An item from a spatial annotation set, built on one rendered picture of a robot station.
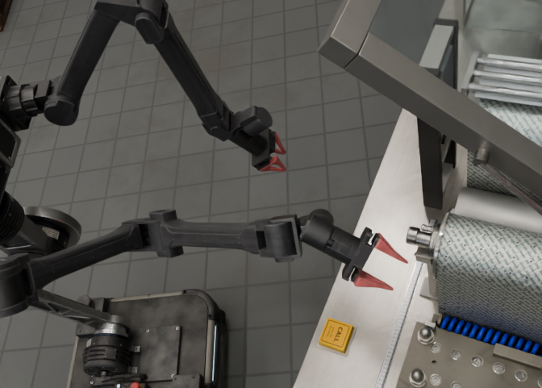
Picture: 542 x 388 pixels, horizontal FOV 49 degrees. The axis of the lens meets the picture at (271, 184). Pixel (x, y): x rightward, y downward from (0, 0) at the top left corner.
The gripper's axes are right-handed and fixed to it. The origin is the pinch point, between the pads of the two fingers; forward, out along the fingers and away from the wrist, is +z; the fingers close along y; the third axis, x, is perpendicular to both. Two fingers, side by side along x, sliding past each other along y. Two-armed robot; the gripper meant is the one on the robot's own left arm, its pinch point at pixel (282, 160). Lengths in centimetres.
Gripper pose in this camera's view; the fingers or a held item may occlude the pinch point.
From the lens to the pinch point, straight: 167.6
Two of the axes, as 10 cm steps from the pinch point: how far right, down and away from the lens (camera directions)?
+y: 0.0, -8.3, 5.6
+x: -7.2, 3.9, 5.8
